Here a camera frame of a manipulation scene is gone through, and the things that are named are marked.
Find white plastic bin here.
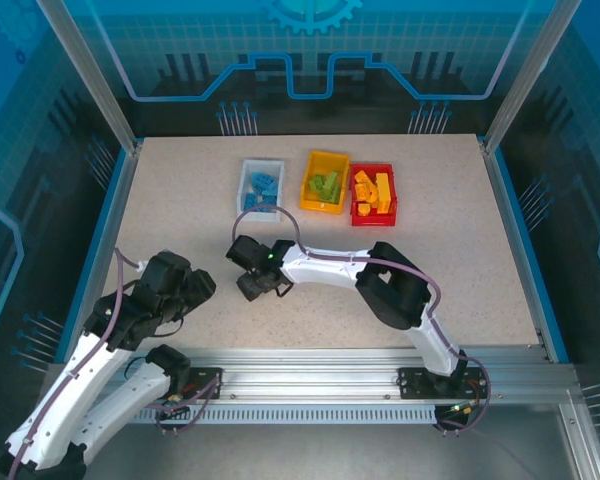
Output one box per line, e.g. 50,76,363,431
237,158,287,225

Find yellow plastic bin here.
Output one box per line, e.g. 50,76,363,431
298,150,352,216

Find red plastic bin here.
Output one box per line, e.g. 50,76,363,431
348,162,399,229

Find yellow lego window frame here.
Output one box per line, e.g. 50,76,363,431
374,172,394,216

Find left connector board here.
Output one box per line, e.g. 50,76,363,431
155,394,191,421

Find connector board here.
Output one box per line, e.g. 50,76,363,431
437,401,481,426
155,394,191,421

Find grey metal shelf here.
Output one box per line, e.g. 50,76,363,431
9,389,596,480

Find right connector board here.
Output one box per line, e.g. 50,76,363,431
437,401,481,426

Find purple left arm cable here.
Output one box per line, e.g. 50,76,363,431
4,247,226,480

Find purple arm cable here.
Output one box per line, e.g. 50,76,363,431
4,247,226,480
231,204,492,436

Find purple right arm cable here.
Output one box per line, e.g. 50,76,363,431
231,204,492,436

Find left aluminium side rail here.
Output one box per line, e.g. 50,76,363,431
62,142,144,364

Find aluminium side rail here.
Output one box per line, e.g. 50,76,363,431
479,139,571,364
62,142,144,364

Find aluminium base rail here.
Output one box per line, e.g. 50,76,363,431
44,348,577,407

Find slotted grey cable duct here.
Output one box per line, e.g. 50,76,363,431
59,405,441,426

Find left aluminium frame post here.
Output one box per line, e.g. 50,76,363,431
34,0,144,154

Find aluminium frame post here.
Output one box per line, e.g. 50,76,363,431
34,0,144,154
481,0,585,154

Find right aluminium side rail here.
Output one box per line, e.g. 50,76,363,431
479,139,571,364

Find right aluminium frame post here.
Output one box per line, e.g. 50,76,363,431
481,0,585,154

